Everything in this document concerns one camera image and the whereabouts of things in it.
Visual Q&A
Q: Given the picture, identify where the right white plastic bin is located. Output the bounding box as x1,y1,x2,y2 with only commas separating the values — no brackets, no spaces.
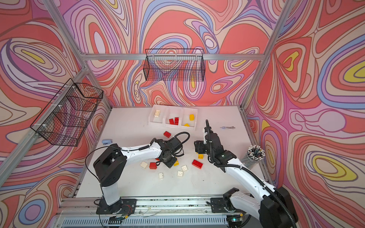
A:
179,107,198,130

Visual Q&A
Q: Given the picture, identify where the small pen on table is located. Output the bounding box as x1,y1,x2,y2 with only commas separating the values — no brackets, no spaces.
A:
221,126,235,129

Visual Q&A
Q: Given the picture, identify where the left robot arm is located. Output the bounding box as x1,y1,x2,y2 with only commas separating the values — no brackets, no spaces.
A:
93,132,190,213

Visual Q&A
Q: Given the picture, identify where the black wire basket left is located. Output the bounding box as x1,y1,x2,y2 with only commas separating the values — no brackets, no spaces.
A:
30,79,104,147

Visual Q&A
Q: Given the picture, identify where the cream lego front right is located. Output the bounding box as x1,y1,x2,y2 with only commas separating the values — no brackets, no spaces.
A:
181,165,188,172

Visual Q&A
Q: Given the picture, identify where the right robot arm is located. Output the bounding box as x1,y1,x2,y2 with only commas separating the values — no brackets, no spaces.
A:
194,121,298,228

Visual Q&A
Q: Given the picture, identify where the black wire basket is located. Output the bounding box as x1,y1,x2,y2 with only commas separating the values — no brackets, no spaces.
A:
30,79,104,147
143,48,205,82

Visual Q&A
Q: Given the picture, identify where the left white plastic bin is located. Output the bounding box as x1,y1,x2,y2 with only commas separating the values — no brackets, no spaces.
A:
148,104,168,127

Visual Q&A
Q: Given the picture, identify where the cup of pens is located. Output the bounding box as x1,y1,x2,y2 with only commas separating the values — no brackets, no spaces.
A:
241,145,266,169

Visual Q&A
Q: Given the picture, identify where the red square lego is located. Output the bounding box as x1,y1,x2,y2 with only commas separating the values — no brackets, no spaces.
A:
149,162,158,170

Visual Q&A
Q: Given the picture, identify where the white plastic bin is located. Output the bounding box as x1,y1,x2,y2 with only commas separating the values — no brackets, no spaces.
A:
165,106,183,128
179,107,198,130
148,104,168,127

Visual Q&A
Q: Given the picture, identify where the middle white plastic bin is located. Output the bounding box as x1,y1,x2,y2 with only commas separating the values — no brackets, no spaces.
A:
165,106,183,128

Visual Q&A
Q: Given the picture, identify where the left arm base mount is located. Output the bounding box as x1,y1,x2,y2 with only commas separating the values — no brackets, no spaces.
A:
94,198,137,228

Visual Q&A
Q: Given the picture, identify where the black wire basket back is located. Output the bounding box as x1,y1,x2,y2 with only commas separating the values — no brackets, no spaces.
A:
143,48,205,82

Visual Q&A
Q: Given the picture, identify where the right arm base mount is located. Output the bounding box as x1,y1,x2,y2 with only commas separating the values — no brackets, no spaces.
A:
206,198,251,228

